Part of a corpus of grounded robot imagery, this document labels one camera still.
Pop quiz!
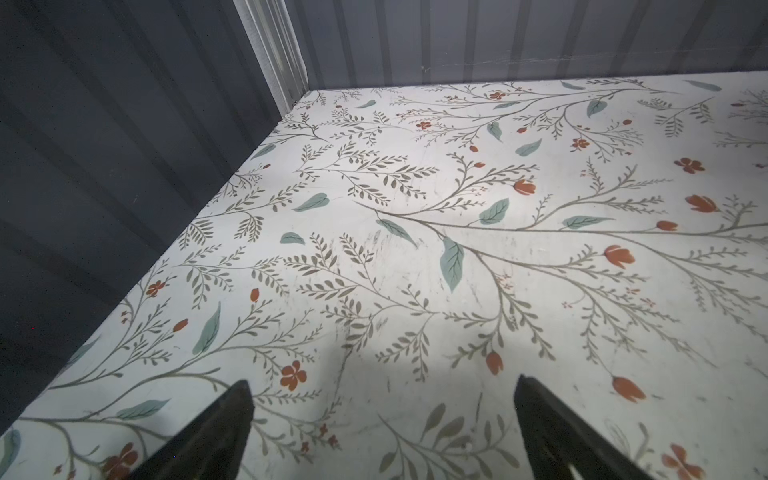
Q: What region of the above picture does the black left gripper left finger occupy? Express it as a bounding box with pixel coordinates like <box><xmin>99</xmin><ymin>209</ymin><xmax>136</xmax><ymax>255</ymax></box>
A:
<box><xmin>128</xmin><ymin>380</ymin><xmax>254</xmax><ymax>480</ymax></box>

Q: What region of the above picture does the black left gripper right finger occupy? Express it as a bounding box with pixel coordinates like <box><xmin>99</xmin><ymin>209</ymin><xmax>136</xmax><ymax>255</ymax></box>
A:
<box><xmin>514</xmin><ymin>375</ymin><xmax>650</xmax><ymax>480</ymax></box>

